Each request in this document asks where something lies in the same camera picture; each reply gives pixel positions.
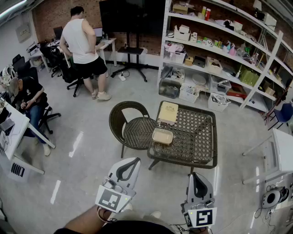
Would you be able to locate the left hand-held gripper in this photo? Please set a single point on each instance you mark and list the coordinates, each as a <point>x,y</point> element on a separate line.
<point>107,198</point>

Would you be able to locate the pastel spray bottles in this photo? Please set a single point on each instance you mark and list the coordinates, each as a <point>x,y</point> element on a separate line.
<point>231,48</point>

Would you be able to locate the white basket of parts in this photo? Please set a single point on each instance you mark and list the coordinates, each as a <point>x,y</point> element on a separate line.
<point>188,93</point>

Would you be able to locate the dark clear storage bin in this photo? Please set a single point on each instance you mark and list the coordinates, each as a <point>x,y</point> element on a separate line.
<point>169,89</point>

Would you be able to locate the grey electrical wall panel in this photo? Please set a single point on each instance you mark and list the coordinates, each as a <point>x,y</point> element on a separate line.
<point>23,33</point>

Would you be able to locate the person's left forearm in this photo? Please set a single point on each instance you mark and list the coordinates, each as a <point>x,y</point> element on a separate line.
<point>84,219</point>

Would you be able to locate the white side table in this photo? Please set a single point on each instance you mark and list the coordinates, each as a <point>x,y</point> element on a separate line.
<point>283,148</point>

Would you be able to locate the white round device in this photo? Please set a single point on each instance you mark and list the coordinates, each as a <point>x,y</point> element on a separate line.
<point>272,197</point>

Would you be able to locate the flat kraft paper box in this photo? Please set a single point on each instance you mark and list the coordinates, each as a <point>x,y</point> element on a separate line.
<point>168,113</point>

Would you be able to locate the large black television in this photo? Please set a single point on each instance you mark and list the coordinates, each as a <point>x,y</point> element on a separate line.
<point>130,16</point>

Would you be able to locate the long white desk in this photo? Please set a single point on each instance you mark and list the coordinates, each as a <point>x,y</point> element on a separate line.
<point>16,137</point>

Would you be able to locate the beige plastic container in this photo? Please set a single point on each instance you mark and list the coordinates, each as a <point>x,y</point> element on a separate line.
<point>163,136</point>

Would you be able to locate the black office chair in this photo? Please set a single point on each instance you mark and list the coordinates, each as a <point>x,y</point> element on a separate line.
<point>47,116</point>
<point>68,73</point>
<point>48,57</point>

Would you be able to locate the black eyeglasses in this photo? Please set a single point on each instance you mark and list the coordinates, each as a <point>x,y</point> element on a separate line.
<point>166,125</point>

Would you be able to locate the round beige turntable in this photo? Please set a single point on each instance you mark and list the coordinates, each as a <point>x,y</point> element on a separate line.
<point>200,79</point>

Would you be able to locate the small white desk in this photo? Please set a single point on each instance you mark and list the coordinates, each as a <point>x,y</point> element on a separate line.
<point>107,42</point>

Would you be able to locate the person's beige trousers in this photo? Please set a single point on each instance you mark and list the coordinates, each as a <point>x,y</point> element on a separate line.
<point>137,217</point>

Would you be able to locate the white slotted basket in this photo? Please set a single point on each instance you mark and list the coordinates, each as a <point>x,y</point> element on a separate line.
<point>177,57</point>

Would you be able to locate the person's black shirt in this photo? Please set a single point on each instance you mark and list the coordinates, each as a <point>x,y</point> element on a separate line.
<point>128,228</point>

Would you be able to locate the person's white shoe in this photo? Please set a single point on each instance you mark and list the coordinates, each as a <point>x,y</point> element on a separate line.
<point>128,206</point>
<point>156,214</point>

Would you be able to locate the red flat box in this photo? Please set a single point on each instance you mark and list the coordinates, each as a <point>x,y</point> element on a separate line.
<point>237,91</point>

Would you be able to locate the clear lidded storage bin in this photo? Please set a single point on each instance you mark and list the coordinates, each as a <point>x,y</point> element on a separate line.
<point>219,84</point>

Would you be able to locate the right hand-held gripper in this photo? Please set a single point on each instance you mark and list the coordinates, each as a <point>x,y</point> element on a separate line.
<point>203,217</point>

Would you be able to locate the blue chair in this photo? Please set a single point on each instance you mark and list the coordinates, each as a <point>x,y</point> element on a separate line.
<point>283,114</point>

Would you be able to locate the black and white wrist band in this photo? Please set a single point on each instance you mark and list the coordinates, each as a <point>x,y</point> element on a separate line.
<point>100,214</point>

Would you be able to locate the dark wicker chair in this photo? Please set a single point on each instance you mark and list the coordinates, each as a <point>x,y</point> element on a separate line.
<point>137,134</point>

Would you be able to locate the white power strip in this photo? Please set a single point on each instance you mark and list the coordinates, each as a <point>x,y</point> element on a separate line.
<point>122,77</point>

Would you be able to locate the white sheet with black bars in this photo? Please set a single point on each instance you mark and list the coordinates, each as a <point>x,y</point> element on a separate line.
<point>18,170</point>

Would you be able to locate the white shelving unit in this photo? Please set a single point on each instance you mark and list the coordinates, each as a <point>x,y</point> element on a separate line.
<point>219,49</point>

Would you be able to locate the laptop computer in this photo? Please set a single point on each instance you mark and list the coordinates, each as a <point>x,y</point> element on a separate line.
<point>57,32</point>

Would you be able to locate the dark wicker table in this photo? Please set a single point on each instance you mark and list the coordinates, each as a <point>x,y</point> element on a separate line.
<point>196,137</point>

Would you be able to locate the white open storage box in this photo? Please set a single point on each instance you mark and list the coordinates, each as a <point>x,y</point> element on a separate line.
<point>182,34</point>

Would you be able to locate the green paper bags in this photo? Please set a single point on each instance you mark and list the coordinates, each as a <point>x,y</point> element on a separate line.
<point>249,76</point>

